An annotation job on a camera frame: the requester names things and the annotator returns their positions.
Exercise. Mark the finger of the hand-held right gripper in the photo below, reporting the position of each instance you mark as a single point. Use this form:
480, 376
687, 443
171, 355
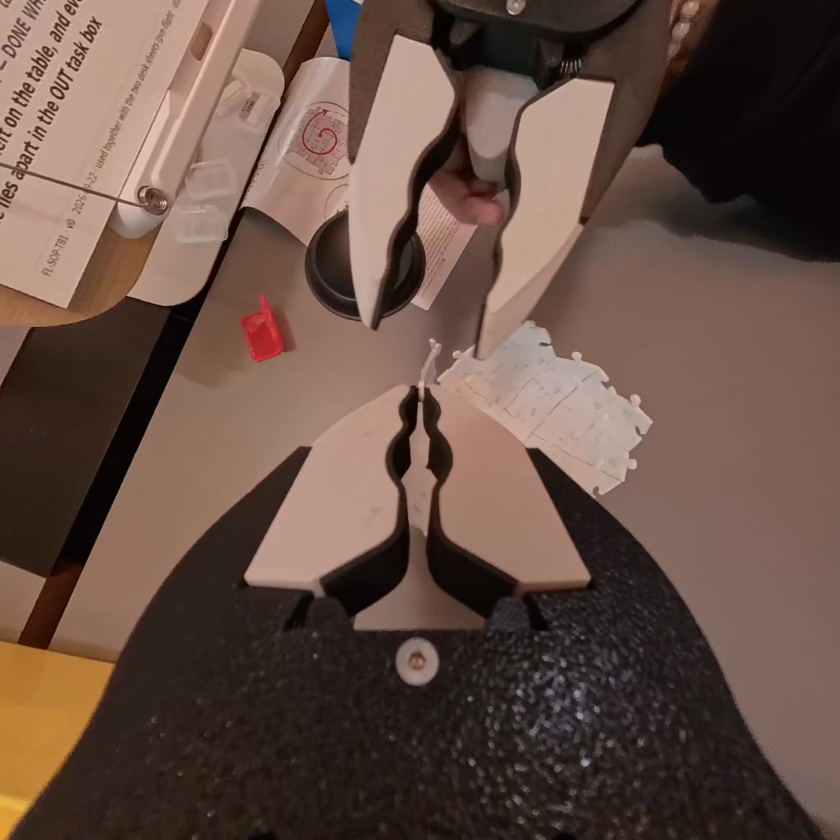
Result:
387, 164
558, 197

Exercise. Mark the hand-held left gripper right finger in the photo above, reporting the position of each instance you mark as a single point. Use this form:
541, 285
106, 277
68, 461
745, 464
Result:
505, 512

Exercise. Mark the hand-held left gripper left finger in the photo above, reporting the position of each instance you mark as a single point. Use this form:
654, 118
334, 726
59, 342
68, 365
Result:
328, 512

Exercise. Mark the partly built white puzzle ball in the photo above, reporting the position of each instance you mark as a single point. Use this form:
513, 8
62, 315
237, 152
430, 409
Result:
558, 407

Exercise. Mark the person's right forearm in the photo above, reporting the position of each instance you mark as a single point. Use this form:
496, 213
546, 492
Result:
754, 98

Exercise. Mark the folded puzzle instruction leaflet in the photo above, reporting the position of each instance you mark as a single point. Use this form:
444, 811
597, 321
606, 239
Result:
308, 98

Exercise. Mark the black round puzzle stand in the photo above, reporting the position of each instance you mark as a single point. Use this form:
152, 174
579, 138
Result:
334, 275

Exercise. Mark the blue puzzle box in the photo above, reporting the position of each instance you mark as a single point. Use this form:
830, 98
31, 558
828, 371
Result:
341, 26

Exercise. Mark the clear plastic case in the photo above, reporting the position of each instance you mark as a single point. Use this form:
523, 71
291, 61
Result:
246, 102
210, 176
197, 223

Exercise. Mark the red plastic case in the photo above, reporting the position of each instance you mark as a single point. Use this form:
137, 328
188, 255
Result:
262, 334

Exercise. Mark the white sheet holder bar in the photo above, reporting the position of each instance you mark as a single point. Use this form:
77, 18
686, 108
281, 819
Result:
197, 85

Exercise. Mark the metal spring screw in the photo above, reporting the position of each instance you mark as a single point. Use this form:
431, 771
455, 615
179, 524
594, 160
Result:
153, 200

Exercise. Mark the white cardboard tray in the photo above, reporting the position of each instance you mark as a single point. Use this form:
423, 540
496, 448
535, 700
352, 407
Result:
177, 275

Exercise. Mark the printed instruction sheet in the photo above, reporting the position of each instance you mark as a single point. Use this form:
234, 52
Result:
65, 98

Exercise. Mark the large yellow bin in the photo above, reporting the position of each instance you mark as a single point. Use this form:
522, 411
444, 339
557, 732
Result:
39, 722

